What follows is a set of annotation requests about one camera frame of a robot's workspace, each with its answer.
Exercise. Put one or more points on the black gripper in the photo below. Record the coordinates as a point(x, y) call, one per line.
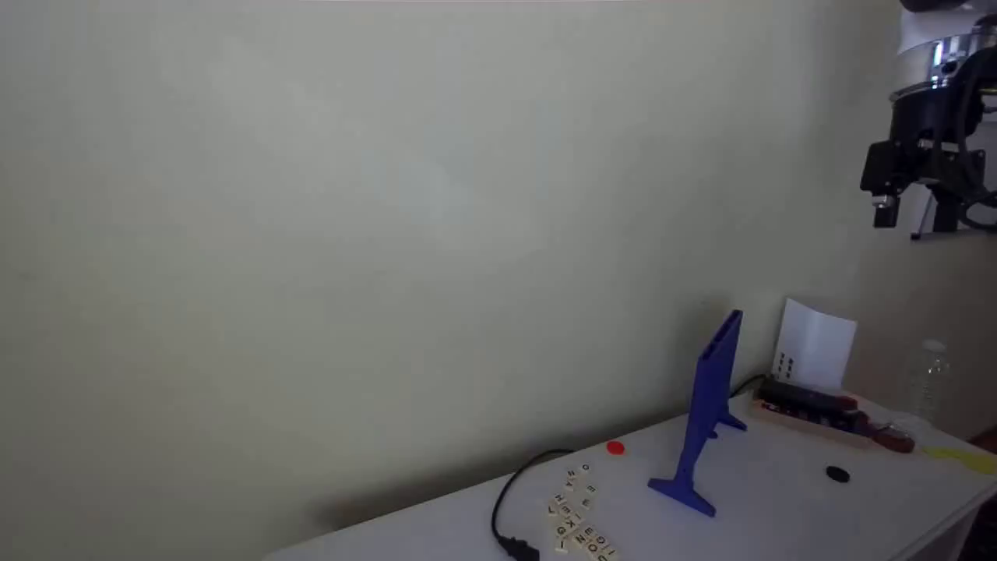
point(929, 144)

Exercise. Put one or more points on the dark blue disc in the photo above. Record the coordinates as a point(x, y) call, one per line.
point(838, 474)

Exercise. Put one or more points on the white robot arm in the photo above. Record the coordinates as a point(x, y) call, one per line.
point(946, 77)

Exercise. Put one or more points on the white speaker box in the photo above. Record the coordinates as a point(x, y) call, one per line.
point(810, 348)

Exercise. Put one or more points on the clear plastic bottle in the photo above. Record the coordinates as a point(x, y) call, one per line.
point(925, 377)

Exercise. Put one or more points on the purple brown book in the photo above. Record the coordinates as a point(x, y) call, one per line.
point(859, 431)

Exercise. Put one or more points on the blue connect four grid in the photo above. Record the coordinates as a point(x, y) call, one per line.
point(707, 410)

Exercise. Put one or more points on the beige letter tiles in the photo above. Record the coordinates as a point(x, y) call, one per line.
point(572, 519)

